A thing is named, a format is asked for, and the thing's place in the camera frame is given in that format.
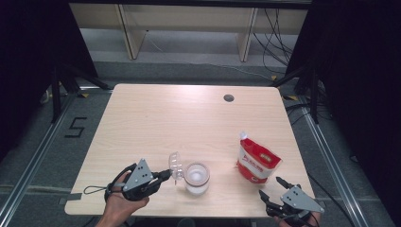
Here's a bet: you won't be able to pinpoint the beige wooden shelf unit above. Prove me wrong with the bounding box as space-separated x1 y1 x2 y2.
68 0 314 62

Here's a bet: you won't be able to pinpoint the black cable bundle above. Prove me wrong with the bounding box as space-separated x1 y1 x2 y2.
253 8 296 76

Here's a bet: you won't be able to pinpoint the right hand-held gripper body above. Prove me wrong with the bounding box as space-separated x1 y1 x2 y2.
266 185 325 226

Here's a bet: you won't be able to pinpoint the black hand strap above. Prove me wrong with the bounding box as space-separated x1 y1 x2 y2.
104 163 138 203

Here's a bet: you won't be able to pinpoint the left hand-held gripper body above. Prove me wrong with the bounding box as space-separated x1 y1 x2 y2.
121 158 161 202

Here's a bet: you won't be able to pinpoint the silver metal floor rail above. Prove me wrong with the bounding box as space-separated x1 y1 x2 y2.
299 103 380 227
0 91 78 227

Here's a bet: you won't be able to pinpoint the black metal stand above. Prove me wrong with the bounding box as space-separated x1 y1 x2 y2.
269 64 322 124
50 61 113 124

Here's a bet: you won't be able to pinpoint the black curtain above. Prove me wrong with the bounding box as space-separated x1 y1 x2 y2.
0 0 99 164
285 0 401 221

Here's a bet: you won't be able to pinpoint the black floor cables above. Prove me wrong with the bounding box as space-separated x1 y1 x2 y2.
285 79 332 127

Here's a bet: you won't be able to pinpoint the clear glass jar with hinged lid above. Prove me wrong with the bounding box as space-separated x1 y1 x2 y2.
168 151 211 196

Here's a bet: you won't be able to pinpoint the grey tape piece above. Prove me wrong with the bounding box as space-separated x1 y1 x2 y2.
58 192 83 206

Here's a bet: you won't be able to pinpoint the person's left hand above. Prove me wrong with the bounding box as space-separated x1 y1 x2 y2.
95 189 151 227

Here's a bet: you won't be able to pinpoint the long black floor cable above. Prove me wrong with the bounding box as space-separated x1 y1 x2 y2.
306 173 359 227

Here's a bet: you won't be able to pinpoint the thin black cord loop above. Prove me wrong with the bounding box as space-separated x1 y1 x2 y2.
82 185 109 196

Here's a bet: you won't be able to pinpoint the person's right hand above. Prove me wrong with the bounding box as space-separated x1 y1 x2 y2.
272 212 323 227

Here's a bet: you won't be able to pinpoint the red and white sugar bag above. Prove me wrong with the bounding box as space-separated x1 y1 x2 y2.
235 131 284 185

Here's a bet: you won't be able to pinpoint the white floor cable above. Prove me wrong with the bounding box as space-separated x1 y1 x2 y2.
146 29 274 81

